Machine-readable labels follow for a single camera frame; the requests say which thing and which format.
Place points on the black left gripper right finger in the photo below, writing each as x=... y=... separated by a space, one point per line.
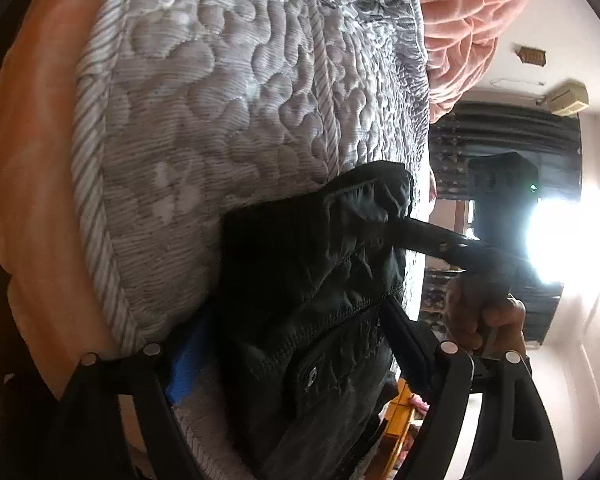
x=513 y=439

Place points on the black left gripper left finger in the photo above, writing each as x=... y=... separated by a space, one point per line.
x=81 y=434

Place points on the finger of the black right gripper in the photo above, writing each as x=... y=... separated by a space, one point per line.
x=428 y=239

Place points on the black pants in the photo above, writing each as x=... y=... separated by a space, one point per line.
x=302 y=363

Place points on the right hand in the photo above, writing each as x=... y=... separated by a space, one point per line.
x=469 y=304

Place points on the dark curtain left panel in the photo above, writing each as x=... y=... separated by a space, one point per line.
x=475 y=129

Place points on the yellow wooden cabinet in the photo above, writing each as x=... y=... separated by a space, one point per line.
x=403 y=417

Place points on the pink comforter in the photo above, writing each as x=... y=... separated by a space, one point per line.
x=461 y=37

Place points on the grey quilted bedspread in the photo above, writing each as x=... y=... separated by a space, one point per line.
x=190 y=108

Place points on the beige wall air conditioner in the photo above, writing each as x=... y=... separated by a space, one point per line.
x=569 y=99

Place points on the small brown wall box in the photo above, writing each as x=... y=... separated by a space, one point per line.
x=531 y=56

